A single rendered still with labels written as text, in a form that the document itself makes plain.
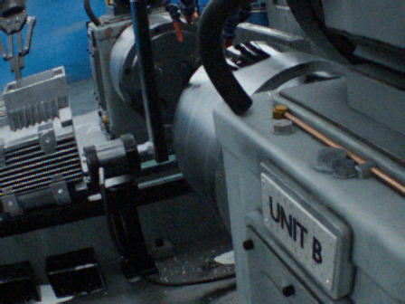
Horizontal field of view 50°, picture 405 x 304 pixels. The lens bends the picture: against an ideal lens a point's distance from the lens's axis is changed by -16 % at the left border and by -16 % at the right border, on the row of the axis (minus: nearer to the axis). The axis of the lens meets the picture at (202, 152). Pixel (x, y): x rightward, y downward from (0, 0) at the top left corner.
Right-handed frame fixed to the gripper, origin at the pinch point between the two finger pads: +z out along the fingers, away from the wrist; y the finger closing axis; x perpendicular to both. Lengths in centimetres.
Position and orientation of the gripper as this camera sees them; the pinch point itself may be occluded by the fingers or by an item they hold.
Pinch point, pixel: (17, 70)
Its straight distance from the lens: 112.9
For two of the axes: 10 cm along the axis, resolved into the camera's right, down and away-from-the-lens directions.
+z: 2.8, 9.4, -1.7
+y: 9.4, -2.4, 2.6
